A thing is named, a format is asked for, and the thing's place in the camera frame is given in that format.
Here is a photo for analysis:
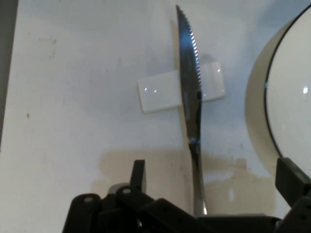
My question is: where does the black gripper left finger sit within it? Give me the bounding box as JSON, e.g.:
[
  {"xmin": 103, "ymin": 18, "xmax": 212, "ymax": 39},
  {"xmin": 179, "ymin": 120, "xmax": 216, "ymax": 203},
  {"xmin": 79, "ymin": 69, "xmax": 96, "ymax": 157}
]
[{"xmin": 62, "ymin": 159, "xmax": 197, "ymax": 233}]

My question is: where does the silver serrated table knife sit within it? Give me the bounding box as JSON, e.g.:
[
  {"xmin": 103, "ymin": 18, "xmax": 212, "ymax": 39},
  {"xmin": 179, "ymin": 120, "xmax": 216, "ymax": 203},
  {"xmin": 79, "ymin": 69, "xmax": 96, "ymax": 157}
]
[{"xmin": 175, "ymin": 4, "xmax": 208, "ymax": 216}]

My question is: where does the white ceramic cutlery rest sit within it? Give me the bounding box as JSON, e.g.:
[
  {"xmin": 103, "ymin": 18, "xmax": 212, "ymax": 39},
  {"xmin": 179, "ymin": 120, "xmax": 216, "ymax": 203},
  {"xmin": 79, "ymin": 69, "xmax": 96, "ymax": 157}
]
[{"xmin": 136, "ymin": 60, "xmax": 227, "ymax": 114}]

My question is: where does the white bowl with black rim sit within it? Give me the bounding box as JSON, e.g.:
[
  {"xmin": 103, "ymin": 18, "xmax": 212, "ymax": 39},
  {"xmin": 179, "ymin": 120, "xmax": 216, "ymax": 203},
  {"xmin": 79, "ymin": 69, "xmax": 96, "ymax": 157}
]
[{"xmin": 244, "ymin": 3, "xmax": 311, "ymax": 159}]

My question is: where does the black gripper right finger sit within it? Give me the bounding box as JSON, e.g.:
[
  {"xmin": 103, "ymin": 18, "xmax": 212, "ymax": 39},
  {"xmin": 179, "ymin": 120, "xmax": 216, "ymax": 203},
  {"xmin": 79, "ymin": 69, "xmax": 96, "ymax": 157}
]
[{"xmin": 274, "ymin": 157, "xmax": 311, "ymax": 233}]

